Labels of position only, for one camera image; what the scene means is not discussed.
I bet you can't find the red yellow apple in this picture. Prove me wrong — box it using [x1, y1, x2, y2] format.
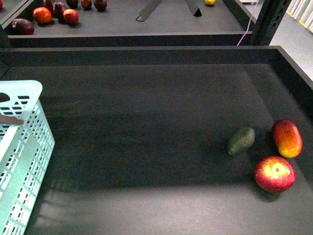
[254, 156, 296, 193]

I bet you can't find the light blue plastic basket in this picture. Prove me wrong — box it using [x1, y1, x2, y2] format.
[0, 80, 55, 235]

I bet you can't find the brown basket handle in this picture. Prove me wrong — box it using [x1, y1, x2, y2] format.
[0, 115, 24, 125]

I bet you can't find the small red apple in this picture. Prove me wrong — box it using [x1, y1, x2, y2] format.
[63, 9, 79, 25]

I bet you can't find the dark green avocado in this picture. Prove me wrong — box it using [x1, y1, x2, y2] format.
[227, 127, 255, 156]

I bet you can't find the dark red fruit back right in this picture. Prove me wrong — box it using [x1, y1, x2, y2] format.
[94, 0, 107, 12]

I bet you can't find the yellow lemon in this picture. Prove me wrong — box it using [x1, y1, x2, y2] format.
[204, 0, 216, 6]

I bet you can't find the red orange mango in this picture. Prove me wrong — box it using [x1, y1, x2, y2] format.
[272, 119, 303, 158]

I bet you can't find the small dark red fruit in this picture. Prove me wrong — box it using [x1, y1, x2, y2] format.
[66, 0, 79, 9]

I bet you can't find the dark purple fruit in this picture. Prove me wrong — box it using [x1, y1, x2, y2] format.
[43, 0, 55, 14]
[12, 19, 35, 35]
[53, 2, 67, 22]

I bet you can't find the orange tomato fruit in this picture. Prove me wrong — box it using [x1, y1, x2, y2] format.
[33, 7, 52, 24]

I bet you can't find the dark purple fruit middle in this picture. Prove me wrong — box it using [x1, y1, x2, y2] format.
[43, 0, 55, 14]

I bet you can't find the dark purple fruit front left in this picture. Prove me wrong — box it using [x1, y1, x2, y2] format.
[12, 19, 35, 35]

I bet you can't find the pink cable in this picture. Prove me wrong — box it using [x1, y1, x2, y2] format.
[236, 0, 260, 47]

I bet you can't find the black slotted shelf post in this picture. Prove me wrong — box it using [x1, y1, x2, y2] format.
[250, 0, 291, 46]

